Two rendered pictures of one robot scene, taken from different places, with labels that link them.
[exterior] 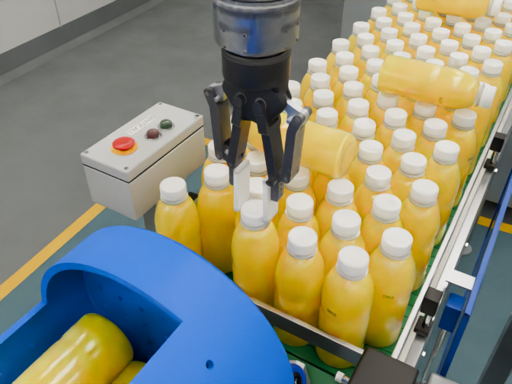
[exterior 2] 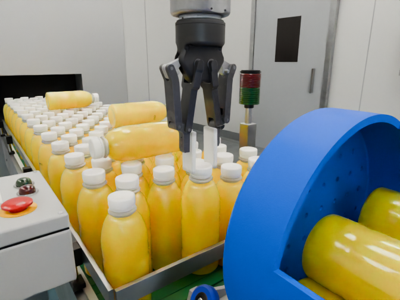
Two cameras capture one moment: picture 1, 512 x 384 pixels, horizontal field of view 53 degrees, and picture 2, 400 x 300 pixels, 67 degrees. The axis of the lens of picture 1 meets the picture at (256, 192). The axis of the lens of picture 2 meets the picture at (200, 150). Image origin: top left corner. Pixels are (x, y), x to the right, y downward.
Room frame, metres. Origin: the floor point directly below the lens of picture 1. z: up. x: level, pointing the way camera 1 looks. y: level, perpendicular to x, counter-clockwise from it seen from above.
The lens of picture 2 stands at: (0.34, 0.45, 1.28)
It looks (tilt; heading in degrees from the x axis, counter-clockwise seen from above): 16 degrees down; 292
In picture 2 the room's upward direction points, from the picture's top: straight up
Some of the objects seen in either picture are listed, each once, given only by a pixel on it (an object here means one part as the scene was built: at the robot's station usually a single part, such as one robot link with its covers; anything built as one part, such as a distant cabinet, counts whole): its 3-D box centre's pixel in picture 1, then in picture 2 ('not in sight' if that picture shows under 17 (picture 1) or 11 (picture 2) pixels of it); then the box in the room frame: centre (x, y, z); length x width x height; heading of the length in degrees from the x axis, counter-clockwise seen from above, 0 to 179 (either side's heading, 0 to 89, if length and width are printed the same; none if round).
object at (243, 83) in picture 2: not in sight; (250, 80); (0.56, -0.46, 1.23); 0.06 x 0.06 x 0.04
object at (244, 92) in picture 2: not in sight; (249, 95); (0.56, -0.46, 1.18); 0.06 x 0.06 x 0.05
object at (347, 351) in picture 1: (254, 307); (224, 248); (0.48, 0.00, 0.96); 0.40 x 0.01 x 0.03; 59
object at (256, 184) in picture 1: (257, 188); (163, 172); (0.60, 0.00, 1.09); 0.04 x 0.04 x 0.02
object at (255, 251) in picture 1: (255, 263); (200, 221); (0.53, 0.00, 1.01); 0.07 x 0.07 x 0.19
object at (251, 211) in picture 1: (254, 212); (200, 168); (0.52, 0.00, 1.11); 0.04 x 0.04 x 0.02
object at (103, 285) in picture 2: not in sight; (25, 158); (1.27, -0.23, 0.96); 1.60 x 0.01 x 0.03; 149
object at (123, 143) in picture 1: (123, 144); (17, 205); (0.69, 0.21, 1.11); 0.04 x 0.04 x 0.01
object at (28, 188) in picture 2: (152, 132); (27, 189); (0.73, 0.17, 1.11); 0.02 x 0.02 x 0.01
